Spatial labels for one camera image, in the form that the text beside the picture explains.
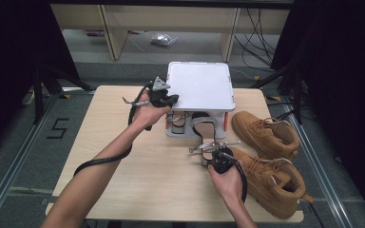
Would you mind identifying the black metal stand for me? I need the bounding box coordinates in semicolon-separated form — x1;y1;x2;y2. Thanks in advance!
32;65;94;124
250;61;303;125

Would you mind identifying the person's right hand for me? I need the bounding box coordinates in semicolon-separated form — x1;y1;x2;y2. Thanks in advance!
207;161;245;200

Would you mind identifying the bundle of black floor cables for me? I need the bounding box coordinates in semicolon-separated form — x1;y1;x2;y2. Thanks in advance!
234;8;287;68

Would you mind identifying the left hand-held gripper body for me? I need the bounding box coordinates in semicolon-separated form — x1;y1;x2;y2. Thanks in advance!
122;75;171;108

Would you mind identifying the white plastic shoe rack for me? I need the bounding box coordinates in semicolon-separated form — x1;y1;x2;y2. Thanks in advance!
164;61;237;140

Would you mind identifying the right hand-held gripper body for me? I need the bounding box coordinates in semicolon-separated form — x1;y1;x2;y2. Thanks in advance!
188;141;241;175

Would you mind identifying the thin black floor cable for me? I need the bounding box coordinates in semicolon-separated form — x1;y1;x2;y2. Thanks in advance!
307;202;326;228

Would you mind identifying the silver strap sandal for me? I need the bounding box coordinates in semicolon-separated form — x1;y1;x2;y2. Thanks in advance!
165;110;188;135
190;111;220;168

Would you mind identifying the clear plastic bag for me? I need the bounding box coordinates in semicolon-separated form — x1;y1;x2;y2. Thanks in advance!
150;32;178;48

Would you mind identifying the wooden shelf unit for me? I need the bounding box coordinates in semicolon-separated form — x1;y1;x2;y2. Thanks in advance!
50;3;291;63

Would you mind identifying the left hand-held gripper black cable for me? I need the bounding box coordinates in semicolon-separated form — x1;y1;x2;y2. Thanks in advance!
73;80;155;177

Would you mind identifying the black curtain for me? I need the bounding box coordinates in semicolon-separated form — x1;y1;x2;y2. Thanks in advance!
270;0;365;219
0;0;81;156

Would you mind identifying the aluminium floor rail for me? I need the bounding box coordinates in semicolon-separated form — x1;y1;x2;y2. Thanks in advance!
0;93;61;228
281;94;357;228

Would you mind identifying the person's left hand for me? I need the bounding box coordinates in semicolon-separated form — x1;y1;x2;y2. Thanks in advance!
129;98;172;131

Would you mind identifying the tan suede boot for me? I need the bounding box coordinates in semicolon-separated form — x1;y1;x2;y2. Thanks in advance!
231;110;300;161
229;146;315;220

